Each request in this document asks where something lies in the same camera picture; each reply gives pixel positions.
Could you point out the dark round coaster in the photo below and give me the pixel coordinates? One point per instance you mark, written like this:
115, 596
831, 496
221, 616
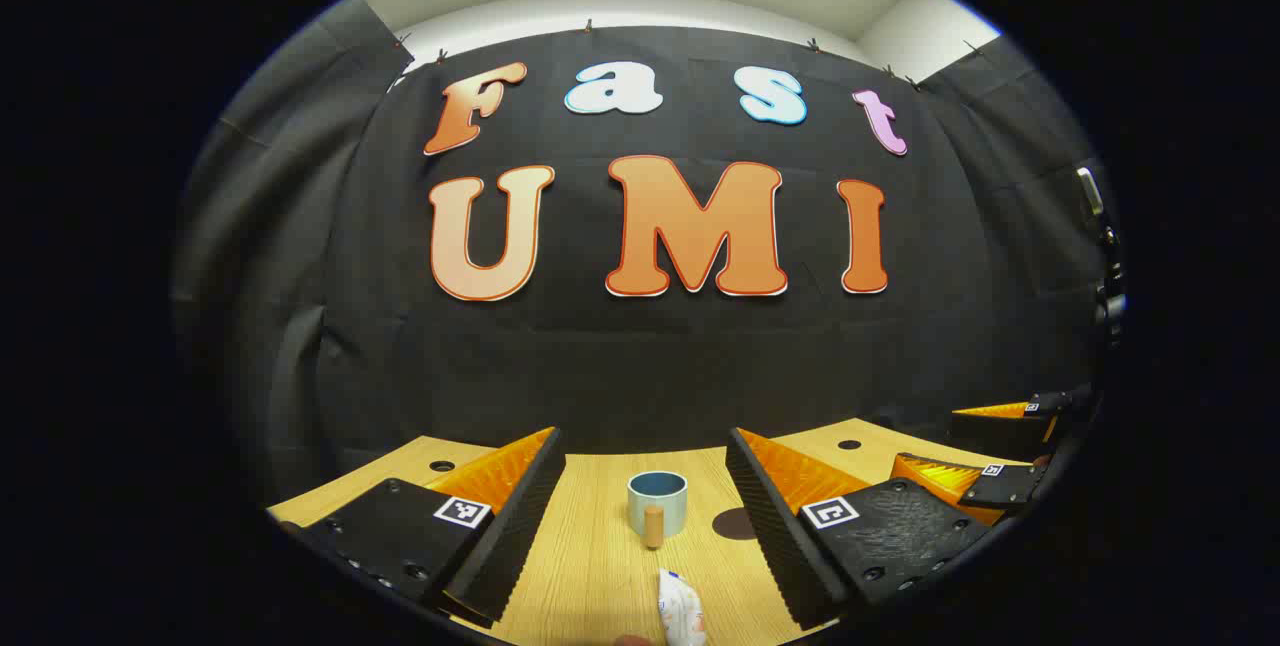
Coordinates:
730, 524

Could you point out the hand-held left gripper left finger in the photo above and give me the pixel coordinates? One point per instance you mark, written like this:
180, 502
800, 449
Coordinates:
515, 536

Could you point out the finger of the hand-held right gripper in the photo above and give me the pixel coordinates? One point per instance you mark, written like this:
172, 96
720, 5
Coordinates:
1000, 434
1005, 486

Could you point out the light wooden desktop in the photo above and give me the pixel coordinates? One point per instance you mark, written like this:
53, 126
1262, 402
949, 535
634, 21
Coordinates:
600, 566

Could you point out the dark metal stand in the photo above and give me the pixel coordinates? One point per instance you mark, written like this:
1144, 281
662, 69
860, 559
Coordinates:
1105, 246

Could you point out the black backdrop cloth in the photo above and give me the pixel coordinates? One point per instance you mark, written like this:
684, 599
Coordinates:
650, 356

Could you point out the white toothpaste tube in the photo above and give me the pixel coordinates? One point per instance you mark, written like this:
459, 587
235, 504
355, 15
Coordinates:
682, 611

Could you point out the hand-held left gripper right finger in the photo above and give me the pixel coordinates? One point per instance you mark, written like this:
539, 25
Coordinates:
775, 536

